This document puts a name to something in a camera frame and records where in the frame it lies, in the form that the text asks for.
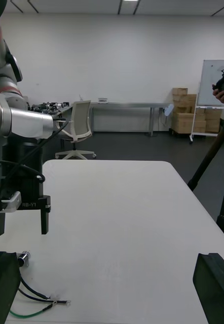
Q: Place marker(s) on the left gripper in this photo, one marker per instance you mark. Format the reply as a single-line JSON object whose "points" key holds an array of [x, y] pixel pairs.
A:
{"points": [[37, 201]]}

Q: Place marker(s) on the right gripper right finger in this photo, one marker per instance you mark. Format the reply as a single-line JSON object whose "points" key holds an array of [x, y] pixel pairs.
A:
{"points": [[216, 288]]}

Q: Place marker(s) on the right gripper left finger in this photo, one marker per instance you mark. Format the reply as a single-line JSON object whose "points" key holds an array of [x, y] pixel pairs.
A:
{"points": [[3, 283]]}

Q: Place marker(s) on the silver and black left arm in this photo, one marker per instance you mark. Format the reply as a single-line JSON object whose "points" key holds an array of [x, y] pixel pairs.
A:
{"points": [[23, 121]]}

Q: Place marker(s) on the white office chair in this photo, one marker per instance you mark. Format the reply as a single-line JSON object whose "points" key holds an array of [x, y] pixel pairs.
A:
{"points": [[79, 119]]}

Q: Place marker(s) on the desk with equipment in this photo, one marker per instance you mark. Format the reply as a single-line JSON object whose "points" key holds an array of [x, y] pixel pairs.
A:
{"points": [[50, 105]]}

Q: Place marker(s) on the thick-legged olive tripod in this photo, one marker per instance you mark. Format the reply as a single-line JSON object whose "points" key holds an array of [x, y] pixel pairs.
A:
{"points": [[204, 162]]}

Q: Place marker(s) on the long grey desk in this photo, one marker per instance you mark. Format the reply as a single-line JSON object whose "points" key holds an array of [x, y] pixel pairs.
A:
{"points": [[127, 104]]}

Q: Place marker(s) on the cardboard box stack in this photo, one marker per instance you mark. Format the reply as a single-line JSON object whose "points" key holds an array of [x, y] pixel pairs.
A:
{"points": [[210, 121], [184, 114]]}

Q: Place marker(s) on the whiteboard on wheeled stand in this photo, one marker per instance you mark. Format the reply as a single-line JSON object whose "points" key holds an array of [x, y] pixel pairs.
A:
{"points": [[210, 83]]}

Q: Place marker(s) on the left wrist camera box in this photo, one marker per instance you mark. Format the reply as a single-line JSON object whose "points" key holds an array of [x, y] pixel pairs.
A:
{"points": [[8, 202]]}

